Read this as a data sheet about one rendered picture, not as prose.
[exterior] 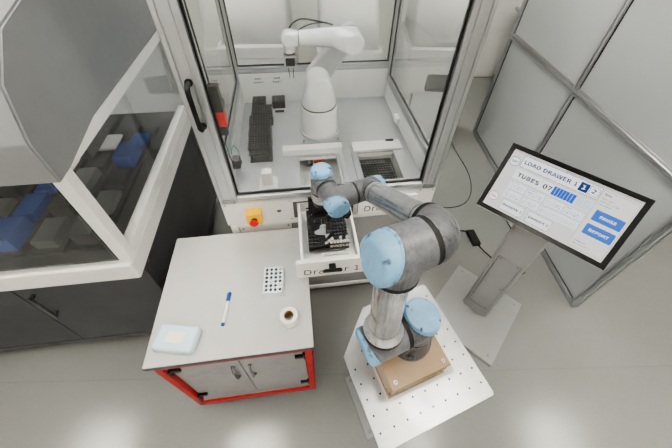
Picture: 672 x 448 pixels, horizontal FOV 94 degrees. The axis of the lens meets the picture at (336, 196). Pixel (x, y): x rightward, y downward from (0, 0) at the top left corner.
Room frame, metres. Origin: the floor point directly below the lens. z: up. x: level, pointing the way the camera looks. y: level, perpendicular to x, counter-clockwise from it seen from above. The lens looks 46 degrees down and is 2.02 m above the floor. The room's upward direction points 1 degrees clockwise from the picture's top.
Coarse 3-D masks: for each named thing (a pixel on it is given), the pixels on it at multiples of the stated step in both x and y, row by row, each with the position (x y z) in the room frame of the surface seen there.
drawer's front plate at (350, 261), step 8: (344, 256) 0.71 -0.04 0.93; (352, 256) 0.71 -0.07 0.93; (296, 264) 0.67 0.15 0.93; (304, 264) 0.67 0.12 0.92; (312, 264) 0.68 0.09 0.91; (320, 264) 0.68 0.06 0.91; (328, 264) 0.69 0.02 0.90; (336, 264) 0.69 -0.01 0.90; (344, 264) 0.70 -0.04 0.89; (352, 264) 0.70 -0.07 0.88; (360, 264) 0.71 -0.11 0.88; (312, 272) 0.68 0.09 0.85; (320, 272) 0.68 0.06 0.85; (336, 272) 0.69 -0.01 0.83; (344, 272) 0.70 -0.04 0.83
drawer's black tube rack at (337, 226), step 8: (320, 224) 0.90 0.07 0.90; (336, 224) 0.90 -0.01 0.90; (344, 224) 0.90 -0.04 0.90; (312, 232) 0.85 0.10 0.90; (336, 232) 0.88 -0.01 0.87; (344, 232) 0.85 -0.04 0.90; (312, 240) 0.81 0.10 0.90; (320, 240) 0.83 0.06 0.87; (312, 248) 0.78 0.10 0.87; (320, 248) 0.79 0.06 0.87; (328, 248) 0.79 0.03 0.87; (336, 248) 0.79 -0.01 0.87
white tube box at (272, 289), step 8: (264, 272) 0.70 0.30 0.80; (272, 272) 0.71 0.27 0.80; (280, 272) 0.71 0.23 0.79; (264, 280) 0.67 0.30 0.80; (272, 280) 0.67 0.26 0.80; (280, 280) 0.67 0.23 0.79; (264, 288) 0.63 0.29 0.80; (272, 288) 0.63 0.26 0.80; (280, 288) 0.64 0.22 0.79; (264, 296) 0.61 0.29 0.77; (272, 296) 0.61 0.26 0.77
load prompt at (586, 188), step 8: (528, 160) 1.06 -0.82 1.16; (536, 160) 1.05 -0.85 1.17; (528, 168) 1.04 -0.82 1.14; (536, 168) 1.02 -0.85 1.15; (544, 168) 1.01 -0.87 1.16; (552, 168) 1.00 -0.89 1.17; (544, 176) 0.99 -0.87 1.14; (552, 176) 0.98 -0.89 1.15; (560, 176) 0.97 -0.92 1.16; (568, 176) 0.96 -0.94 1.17; (560, 184) 0.95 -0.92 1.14; (568, 184) 0.94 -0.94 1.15; (576, 184) 0.93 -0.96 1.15; (584, 184) 0.92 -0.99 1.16; (592, 184) 0.91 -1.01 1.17; (584, 192) 0.90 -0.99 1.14; (592, 192) 0.89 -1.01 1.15; (600, 192) 0.88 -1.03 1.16
